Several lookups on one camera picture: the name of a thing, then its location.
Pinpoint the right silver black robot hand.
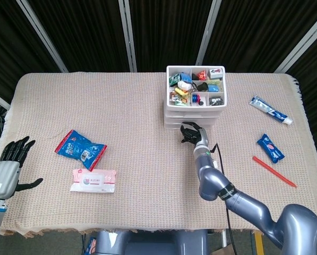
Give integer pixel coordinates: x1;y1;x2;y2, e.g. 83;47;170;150
179;121;209;148

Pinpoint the clear drawer with red sticker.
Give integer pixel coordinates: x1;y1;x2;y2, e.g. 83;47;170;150
164;116;222;125

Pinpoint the blue cookie pack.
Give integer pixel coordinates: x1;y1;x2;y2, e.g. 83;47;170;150
256;133;285;164

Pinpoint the pink wet wipes pack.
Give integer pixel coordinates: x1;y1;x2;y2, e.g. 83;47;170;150
70;168;117;194

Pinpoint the blue white toothpaste tube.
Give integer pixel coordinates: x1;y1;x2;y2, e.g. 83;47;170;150
249;95;294;125

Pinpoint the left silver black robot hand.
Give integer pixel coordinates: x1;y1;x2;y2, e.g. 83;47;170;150
0;135;44;200

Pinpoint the orange red plastic stick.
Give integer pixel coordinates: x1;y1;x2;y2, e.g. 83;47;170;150
252;156;297;188

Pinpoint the white plastic drawer organizer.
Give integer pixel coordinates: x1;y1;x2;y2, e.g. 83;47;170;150
162;65;229;130

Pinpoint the coloured round magnets stack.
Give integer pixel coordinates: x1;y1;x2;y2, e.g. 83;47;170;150
191;92;203;106

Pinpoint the shiny candy wrapper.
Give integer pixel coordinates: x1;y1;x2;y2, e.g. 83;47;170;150
169;91;190;106

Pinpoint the clear drawer with arched handle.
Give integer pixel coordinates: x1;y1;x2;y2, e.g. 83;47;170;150
164;109;224;118

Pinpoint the grey robot torso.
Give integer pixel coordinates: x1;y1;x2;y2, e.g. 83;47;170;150
94;229;209;255

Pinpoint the beige woven tablecloth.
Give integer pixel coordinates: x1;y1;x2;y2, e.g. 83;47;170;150
0;71;317;239

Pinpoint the white teal tile box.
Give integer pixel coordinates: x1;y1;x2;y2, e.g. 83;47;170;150
208;68;224;79

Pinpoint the blue red snack bag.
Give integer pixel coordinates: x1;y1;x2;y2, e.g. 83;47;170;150
54;129;108;172

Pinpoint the white metal frame post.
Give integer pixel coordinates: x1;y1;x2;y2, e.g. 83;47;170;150
16;0;68;73
274;10;317;74
118;0;138;73
195;0;222;67

